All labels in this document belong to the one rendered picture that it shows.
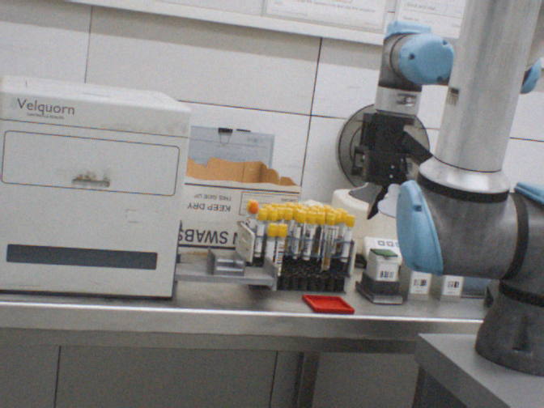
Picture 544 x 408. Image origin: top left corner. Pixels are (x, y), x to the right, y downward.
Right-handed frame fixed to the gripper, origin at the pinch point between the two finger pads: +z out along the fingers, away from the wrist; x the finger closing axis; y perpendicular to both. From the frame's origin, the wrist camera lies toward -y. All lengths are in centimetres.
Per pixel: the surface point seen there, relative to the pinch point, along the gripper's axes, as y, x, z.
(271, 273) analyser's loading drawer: 21.7, 4.7, 7.4
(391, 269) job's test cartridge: -0.6, 2.4, 6.3
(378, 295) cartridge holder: 1.8, 3.9, 10.5
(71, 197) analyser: 55, 7, -3
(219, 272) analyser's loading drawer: 30.6, 5.9, 7.4
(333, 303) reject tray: 10.5, 5.8, 11.7
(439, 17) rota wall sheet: -31, -56, -40
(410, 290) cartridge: -5.4, 1.4, 10.1
